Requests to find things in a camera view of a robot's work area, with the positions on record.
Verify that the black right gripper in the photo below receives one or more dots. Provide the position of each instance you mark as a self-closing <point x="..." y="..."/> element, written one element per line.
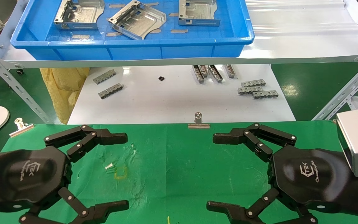
<point x="315" y="177"/>

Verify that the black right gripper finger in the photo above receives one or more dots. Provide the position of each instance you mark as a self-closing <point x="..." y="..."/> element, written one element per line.
<point x="228" y="210"/>
<point x="231" y="137"/>

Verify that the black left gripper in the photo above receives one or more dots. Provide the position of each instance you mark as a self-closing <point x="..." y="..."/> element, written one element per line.
<point x="26" y="177"/>

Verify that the grey sheet metal bracket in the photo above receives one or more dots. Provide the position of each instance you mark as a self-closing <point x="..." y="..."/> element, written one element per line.
<point x="197" y="12"/>
<point x="141" y="21"/>
<point x="82" y="15"/>

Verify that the small white paper scrap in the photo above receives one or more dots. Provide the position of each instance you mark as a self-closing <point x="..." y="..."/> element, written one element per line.
<point x="109" y="166"/>

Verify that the silver binder clip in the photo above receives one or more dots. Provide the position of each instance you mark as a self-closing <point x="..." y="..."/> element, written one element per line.
<point x="21" y="129"/>
<point x="198" y="125"/>

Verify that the green cloth mat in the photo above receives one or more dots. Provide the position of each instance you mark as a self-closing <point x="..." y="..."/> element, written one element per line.
<point x="182" y="161"/>

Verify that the yellow plastic bag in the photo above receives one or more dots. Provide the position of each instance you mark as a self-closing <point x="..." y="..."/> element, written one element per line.
<point x="63" y="90"/>

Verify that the white metal shelf rack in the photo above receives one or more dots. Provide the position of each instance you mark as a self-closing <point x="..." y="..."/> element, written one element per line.
<point x="290" y="53"/>

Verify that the brown masking tape strip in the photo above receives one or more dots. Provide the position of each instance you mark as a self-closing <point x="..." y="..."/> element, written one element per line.
<point x="178" y="31"/>
<point x="113" y="34"/>
<point x="81" y="36"/>
<point x="173" y="14"/>
<point x="155" y="31"/>
<point x="116" y="5"/>
<point x="153" y="4"/>

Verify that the blue plastic tray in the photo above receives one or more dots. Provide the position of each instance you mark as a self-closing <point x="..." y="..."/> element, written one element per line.
<point x="135" y="51"/>

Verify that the grey metal rail part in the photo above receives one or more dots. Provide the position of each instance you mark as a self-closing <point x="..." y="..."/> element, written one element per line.
<point x="104" y="76"/>
<point x="253" y="83"/>
<point x="249" y="90"/>
<point x="111" y="90"/>
<point x="215" y="73"/>
<point x="266" y="94"/>
<point x="204" y="71"/>
<point x="198" y="74"/>
<point x="230" y="71"/>

